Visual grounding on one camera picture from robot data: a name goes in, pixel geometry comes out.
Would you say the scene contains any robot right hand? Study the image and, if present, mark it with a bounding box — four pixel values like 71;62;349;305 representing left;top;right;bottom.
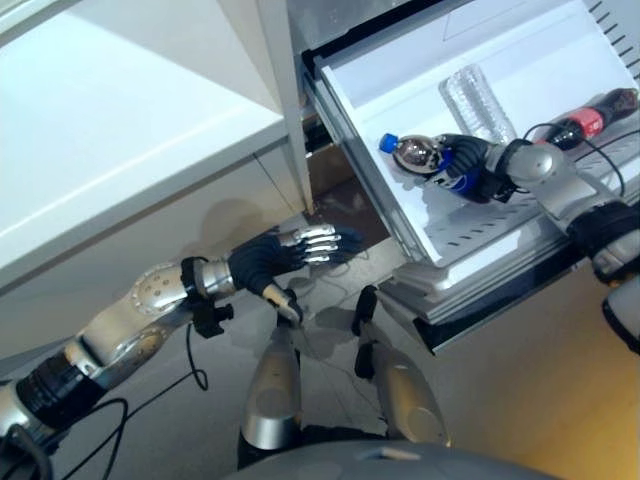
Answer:
437;132;512;205

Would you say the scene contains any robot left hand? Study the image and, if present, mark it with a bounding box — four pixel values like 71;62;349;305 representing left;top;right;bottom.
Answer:
227;224;363;326

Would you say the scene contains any Pepsi cola bottle blue cap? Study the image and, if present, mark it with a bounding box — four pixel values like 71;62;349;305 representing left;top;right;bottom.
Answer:
377;132;482;200

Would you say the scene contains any white refrigerator drawer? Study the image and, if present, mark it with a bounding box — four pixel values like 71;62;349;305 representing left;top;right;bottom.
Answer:
302;0;640;267

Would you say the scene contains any silver grey refrigerator drawer front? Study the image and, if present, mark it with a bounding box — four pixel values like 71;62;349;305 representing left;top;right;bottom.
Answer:
377;219;640;357

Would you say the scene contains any silver refrigerator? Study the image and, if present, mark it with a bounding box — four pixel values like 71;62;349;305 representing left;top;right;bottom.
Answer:
258;0;640;357

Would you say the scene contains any clear plastic water bottle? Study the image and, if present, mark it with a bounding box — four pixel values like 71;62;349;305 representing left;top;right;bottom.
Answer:
438;64;519;146

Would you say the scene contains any robot left leg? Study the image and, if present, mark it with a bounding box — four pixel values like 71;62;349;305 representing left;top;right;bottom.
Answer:
237;317;305;469

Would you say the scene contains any robot leg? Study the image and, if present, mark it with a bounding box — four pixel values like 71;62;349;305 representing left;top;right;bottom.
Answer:
237;317;305;469
351;284;450;447

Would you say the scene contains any Coca-Cola bottle red label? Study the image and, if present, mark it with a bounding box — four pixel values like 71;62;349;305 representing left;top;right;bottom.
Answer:
547;87;640;152

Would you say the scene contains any white cabinet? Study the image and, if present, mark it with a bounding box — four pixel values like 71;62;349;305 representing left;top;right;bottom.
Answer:
0;0;307;297

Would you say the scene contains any robot right leg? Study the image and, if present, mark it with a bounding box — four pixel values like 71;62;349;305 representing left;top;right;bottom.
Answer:
351;284;450;447

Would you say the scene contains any robot grey torso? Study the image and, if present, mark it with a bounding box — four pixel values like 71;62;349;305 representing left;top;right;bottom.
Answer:
234;424;556;480

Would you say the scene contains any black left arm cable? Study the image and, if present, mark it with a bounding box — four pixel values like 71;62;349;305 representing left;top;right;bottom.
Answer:
0;319;210;480

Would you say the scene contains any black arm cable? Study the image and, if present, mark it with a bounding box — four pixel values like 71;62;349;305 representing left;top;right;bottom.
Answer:
0;319;210;480
522;122;629;199

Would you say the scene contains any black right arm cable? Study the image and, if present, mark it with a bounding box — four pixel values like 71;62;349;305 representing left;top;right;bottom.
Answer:
522;122;629;199

